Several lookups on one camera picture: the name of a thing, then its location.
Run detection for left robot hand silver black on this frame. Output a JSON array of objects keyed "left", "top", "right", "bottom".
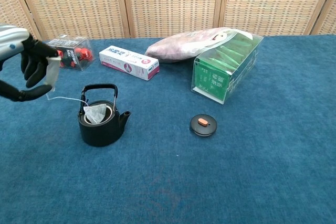
[{"left": 0, "top": 24, "right": 62, "bottom": 103}]

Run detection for pyramid tea bag with string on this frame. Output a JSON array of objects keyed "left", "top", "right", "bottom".
[{"left": 46, "top": 87, "right": 108, "bottom": 125}]

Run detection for plastic bag of pink food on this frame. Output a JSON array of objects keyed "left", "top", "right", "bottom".
[{"left": 145, "top": 27, "right": 254, "bottom": 63}]

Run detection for clear box green tea sachets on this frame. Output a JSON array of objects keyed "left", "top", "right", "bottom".
[{"left": 191, "top": 30, "right": 264, "bottom": 105}]

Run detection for black teapot lid orange knob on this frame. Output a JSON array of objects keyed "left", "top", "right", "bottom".
[{"left": 190, "top": 114, "right": 217, "bottom": 137}]

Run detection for clear box red black items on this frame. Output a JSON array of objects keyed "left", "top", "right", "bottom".
[{"left": 44, "top": 34, "right": 95, "bottom": 72}]

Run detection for white toothpaste box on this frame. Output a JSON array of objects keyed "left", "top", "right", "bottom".
[{"left": 99, "top": 45, "right": 160, "bottom": 81}]

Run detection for woven wicker folding screen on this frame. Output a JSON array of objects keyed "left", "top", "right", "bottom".
[{"left": 0, "top": 0, "right": 336, "bottom": 44}]

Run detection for blue table cloth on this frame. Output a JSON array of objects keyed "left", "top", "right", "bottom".
[{"left": 0, "top": 34, "right": 336, "bottom": 224}]

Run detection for black teapot with handle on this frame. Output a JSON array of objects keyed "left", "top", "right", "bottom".
[{"left": 77, "top": 83, "right": 132, "bottom": 147}]

